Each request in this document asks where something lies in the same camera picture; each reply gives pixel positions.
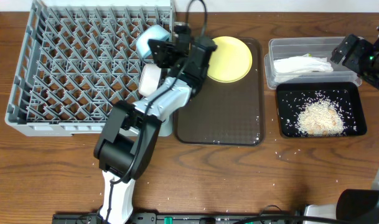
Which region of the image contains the light blue bowl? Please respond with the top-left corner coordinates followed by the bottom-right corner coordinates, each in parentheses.
top-left (136, 24), bottom-right (171, 59)

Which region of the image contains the white paper napkin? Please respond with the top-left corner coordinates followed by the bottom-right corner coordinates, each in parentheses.
top-left (273, 56), bottom-right (334, 73)

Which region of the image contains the yellow round plate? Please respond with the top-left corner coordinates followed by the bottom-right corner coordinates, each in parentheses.
top-left (207, 36), bottom-right (253, 83)

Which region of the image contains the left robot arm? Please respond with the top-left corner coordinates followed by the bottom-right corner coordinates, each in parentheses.
top-left (93, 24), bottom-right (217, 223)

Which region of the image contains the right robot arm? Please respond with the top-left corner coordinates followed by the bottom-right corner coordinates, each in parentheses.
top-left (294, 25), bottom-right (379, 223)

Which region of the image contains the pile of rice waste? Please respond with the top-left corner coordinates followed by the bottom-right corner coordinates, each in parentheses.
top-left (296, 99), bottom-right (345, 136)

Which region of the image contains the grey dishwasher rack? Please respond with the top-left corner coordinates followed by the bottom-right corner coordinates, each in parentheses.
top-left (5, 1), bottom-right (175, 136)

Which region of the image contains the clear plastic bin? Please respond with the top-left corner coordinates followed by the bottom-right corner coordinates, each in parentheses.
top-left (264, 37), bottom-right (362, 90)

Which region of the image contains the black rectangular tray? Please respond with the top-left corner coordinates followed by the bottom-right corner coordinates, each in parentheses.
top-left (276, 82), bottom-right (367, 138)

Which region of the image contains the dark brown serving tray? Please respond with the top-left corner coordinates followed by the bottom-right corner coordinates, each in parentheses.
top-left (174, 37), bottom-right (265, 146)

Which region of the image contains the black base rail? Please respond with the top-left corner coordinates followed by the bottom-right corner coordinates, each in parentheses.
top-left (51, 205), bottom-right (333, 224)

